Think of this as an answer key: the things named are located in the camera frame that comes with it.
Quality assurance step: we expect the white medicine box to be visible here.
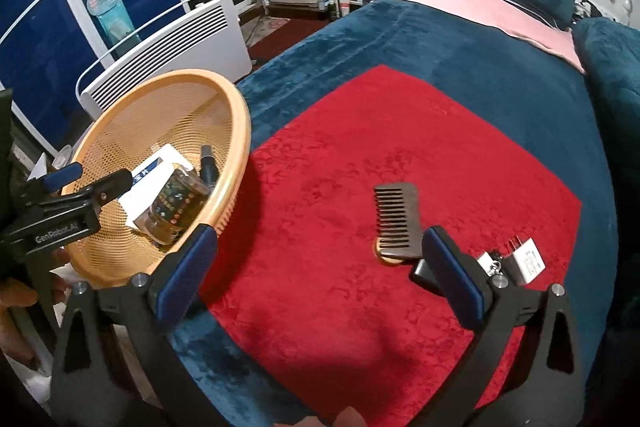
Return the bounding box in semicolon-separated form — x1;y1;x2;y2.
118;144;193;231

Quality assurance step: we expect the glass jar gold lid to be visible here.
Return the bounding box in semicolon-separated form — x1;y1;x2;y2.
134;164;212;246

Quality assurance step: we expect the white cylindrical bottle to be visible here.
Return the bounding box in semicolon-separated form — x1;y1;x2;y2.
476;251;503;277

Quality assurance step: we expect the white USB charger block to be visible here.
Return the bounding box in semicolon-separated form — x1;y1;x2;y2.
501;236;546;286

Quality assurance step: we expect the orange mesh basket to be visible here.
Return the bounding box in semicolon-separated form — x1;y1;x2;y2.
64;69;250;287

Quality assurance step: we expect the dark blue spray bottle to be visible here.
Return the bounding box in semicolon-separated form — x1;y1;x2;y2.
200;144;219;190

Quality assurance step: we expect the dark wooden comb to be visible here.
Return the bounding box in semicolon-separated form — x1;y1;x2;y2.
373;182;422;265

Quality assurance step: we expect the person left hand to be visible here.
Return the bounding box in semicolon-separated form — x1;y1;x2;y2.
1;248;70;372

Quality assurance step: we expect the person right hand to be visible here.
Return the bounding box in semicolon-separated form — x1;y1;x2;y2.
294;407;367;427

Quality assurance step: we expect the red patterned cloth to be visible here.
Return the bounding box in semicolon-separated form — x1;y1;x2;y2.
201;66;582;426

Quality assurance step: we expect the white panel heater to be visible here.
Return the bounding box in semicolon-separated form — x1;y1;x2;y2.
75;0;252;119

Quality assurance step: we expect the blue velvet blanket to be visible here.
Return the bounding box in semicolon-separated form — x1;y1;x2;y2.
171;0;639;426

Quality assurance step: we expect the pink blanket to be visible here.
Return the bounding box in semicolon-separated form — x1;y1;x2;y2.
374;0;586;76

